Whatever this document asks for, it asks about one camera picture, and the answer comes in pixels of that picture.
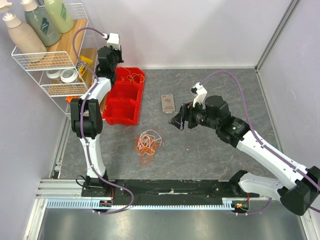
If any yellow orange wire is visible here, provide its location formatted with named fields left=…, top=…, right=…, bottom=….
left=120, top=69, right=146, bottom=85

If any orange white wire bundle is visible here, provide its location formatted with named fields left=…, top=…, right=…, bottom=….
left=133, top=128, right=166, bottom=167

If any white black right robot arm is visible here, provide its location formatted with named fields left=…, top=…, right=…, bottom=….
left=169, top=95, right=320, bottom=216

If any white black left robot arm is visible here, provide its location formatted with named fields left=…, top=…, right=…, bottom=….
left=70, top=46, right=123, bottom=197

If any red plastic bin far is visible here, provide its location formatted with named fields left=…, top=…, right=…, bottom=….
left=115, top=67, right=145, bottom=86

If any red plastic bin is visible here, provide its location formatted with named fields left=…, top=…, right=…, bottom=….
left=115, top=67, right=145, bottom=86
left=107, top=81, right=143, bottom=103
left=102, top=98, right=140, bottom=126

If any yellow candy bag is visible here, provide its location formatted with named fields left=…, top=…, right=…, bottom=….
left=76, top=55, right=93, bottom=77

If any red plastic bin middle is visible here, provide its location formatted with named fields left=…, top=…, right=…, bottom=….
left=107, top=81, right=143, bottom=103

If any white tape roll right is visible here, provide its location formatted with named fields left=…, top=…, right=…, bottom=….
left=60, top=68, right=78, bottom=84

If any white tape roll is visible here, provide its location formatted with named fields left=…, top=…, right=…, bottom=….
left=46, top=69, right=61, bottom=80
left=60, top=68, right=78, bottom=84

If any red plastic bin near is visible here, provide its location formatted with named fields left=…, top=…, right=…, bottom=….
left=102, top=98, right=140, bottom=126

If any white tape roll left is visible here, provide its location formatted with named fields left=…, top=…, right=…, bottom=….
left=46, top=69, right=61, bottom=80

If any orange snack box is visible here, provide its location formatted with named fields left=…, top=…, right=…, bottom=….
left=65, top=96, right=73, bottom=104

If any light green bottle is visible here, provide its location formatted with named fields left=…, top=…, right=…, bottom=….
left=44, top=0, right=74, bottom=34

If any grey green pump bottle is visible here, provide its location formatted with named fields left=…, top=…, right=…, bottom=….
left=20, top=0, right=61, bottom=47

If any beige pump bottle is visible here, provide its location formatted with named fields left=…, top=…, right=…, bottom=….
left=0, top=0, right=47, bottom=63

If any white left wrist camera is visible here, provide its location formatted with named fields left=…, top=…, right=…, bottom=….
left=102, top=32, right=121, bottom=51

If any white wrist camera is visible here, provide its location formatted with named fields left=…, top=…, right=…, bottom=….
left=102, top=32, right=121, bottom=51
left=190, top=82, right=208, bottom=107

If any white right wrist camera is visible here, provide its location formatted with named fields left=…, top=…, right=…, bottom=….
left=190, top=82, right=208, bottom=107

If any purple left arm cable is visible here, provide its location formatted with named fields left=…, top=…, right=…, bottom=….
left=72, top=27, right=135, bottom=215

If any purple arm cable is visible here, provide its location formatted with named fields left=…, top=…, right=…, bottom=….
left=72, top=27, right=135, bottom=215
left=200, top=70, right=320, bottom=216

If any white wire shelf rack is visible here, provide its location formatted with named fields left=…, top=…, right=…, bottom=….
left=11, top=3, right=94, bottom=118

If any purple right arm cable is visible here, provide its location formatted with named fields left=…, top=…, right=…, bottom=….
left=200, top=70, right=320, bottom=216

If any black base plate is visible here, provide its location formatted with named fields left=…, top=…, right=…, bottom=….
left=93, top=179, right=248, bottom=205

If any light blue cable duct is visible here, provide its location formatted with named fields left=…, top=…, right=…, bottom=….
left=46, top=199, right=236, bottom=211

